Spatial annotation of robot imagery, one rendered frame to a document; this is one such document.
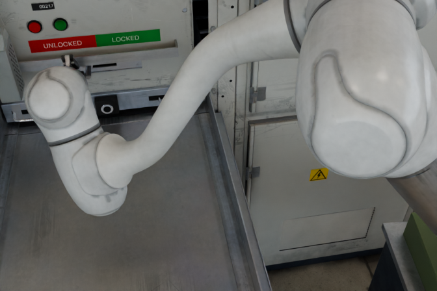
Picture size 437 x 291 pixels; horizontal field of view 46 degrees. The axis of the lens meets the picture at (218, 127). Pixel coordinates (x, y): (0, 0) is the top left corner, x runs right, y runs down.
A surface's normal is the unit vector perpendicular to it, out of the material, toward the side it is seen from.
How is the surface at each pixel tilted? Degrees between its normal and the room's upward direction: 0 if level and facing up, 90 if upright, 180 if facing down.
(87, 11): 90
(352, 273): 0
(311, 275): 0
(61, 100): 54
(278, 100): 90
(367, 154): 88
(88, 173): 67
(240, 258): 0
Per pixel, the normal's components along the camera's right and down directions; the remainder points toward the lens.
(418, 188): -0.25, 0.71
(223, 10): 0.18, 0.66
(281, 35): -0.51, 0.43
